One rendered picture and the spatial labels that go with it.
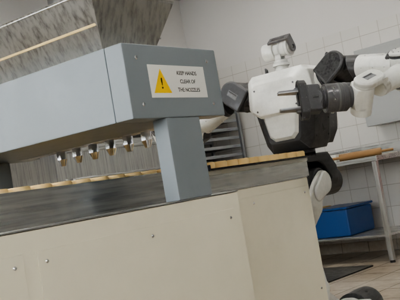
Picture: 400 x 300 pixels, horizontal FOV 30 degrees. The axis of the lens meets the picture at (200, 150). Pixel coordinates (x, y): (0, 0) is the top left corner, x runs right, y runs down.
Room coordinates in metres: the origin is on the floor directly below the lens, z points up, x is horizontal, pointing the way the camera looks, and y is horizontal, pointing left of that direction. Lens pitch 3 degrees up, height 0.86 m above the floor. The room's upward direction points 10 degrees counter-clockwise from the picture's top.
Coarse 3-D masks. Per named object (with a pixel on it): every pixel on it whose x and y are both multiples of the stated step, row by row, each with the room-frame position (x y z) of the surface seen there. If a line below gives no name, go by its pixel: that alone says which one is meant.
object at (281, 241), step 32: (256, 192) 2.19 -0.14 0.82; (288, 192) 2.33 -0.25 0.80; (256, 224) 2.16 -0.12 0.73; (288, 224) 2.30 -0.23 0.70; (256, 256) 2.14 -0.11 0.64; (288, 256) 2.28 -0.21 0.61; (320, 256) 2.44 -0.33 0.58; (256, 288) 2.12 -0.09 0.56; (288, 288) 2.25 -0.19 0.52; (320, 288) 2.40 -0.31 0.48
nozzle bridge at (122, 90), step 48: (144, 48) 1.57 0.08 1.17; (192, 48) 1.71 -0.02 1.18; (0, 96) 1.75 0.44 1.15; (48, 96) 1.65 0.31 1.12; (96, 96) 1.56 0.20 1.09; (144, 96) 1.55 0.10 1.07; (192, 96) 1.68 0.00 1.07; (0, 144) 1.77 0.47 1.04; (48, 144) 1.75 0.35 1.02; (192, 144) 1.66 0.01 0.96; (192, 192) 1.63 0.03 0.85
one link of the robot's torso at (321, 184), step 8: (320, 176) 2.69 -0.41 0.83; (328, 176) 2.74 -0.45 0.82; (312, 184) 2.66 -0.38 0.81; (320, 184) 2.68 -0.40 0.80; (328, 184) 2.73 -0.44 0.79; (312, 192) 2.64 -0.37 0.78; (320, 192) 2.67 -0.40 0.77; (328, 192) 2.73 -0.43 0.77; (312, 200) 2.63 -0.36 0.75; (320, 200) 2.67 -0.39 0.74; (312, 208) 2.64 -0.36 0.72; (320, 208) 2.67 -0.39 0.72
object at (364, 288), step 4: (360, 288) 3.01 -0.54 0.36; (364, 288) 3.01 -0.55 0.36; (368, 288) 3.01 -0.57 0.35; (372, 288) 3.03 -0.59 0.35; (352, 292) 2.95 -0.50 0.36; (356, 292) 2.95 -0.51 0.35; (360, 292) 2.95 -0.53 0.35; (364, 292) 2.96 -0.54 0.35; (368, 292) 2.97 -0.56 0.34; (372, 292) 2.99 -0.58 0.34; (376, 292) 3.01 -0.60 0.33; (344, 296) 2.96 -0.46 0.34; (348, 296) 2.95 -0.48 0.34; (352, 296) 2.94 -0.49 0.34; (356, 296) 2.93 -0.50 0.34; (360, 296) 2.92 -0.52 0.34; (364, 296) 2.92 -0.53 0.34; (368, 296) 2.94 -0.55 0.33; (372, 296) 2.96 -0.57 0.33; (376, 296) 2.98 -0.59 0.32; (380, 296) 3.01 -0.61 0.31
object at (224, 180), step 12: (228, 168) 2.10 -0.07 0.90; (240, 168) 2.15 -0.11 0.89; (252, 168) 2.20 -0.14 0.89; (264, 168) 2.26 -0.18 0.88; (276, 168) 2.31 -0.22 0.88; (288, 168) 2.37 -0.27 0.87; (300, 168) 2.43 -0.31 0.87; (216, 180) 2.05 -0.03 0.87; (228, 180) 2.10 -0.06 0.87; (240, 180) 2.15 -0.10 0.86; (252, 180) 2.20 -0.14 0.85; (264, 180) 2.25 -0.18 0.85; (276, 180) 2.30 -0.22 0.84
